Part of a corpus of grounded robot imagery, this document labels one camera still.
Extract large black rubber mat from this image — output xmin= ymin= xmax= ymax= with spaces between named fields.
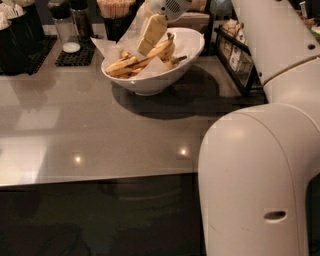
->
xmin=0 ymin=35 xmax=59 ymax=76

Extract assorted sweetener packets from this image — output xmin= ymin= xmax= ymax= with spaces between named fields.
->
xmin=219 ymin=19 xmax=254 ymax=73

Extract glass salt shaker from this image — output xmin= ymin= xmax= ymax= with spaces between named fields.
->
xmin=48 ymin=0 xmax=81 ymax=53

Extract black cylindrical container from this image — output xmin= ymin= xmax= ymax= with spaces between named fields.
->
xmin=17 ymin=3 xmax=45 ymax=54
xmin=0 ymin=12 xmax=29 ymax=75

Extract black wire condiment rack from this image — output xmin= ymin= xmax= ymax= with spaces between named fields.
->
xmin=214 ymin=25 xmax=263 ymax=96

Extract white paper bowl liner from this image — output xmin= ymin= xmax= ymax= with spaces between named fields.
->
xmin=90 ymin=3 xmax=205 ymax=80

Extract black napkin holder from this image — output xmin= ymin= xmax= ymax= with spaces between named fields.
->
xmin=167 ymin=0 xmax=214 ymax=55

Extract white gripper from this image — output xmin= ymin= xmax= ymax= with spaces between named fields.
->
xmin=137 ymin=0 xmax=192 ymax=56

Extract white ceramic bowl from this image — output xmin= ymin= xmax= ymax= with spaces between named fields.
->
xmin=101 ymin=30 xmax=199 ymax=96

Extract black stir stick cup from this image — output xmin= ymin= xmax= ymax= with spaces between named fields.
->
xmin=97 ymin=0 xmax=137 ymax=42

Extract small bananas in bowl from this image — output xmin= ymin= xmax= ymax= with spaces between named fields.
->
xmin=115 ymin=52 xmax=186 ymax=79

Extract glass pepper shaker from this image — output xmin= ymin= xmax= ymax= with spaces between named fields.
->
xmin=69 ymin=0 xmax=94 ymax=41

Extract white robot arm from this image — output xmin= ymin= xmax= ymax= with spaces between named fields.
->
xmin=198 ymin=0 xmax=320 ymax=256

